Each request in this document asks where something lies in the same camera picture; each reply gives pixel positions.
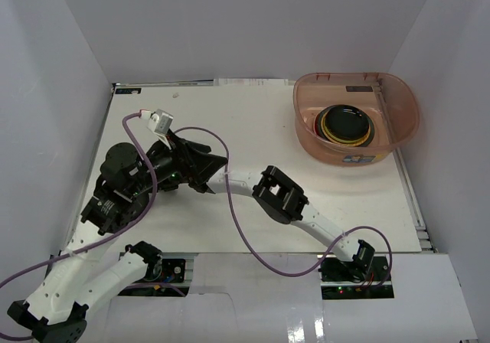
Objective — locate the red and teal plate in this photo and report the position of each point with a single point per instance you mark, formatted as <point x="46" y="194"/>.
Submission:
<point x="315" y="125"/>

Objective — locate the blue floral ceramic plate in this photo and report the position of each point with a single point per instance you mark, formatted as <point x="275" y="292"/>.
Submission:
<point x="318" y="136"/>

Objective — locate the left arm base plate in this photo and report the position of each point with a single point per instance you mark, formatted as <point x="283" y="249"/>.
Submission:
<point x="167" y="281"/>

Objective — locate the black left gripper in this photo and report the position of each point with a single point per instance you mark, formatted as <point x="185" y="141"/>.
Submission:
<point x="185" y="161"/>

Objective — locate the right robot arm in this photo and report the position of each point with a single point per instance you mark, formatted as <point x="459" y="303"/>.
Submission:
<point x="284" y="201"/>

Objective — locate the black label sticker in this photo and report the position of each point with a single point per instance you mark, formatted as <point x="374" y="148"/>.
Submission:
<point x="128" y="91"/>

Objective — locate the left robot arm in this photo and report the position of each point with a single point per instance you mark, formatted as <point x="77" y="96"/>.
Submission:
<point x="129" y="181"/>

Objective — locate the pink translucent plastic bin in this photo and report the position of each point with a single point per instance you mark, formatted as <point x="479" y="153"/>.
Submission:
<point x="391" y="108"/>

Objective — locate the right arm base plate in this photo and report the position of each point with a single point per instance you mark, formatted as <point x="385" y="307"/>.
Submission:
<point x="338" y="284"/>

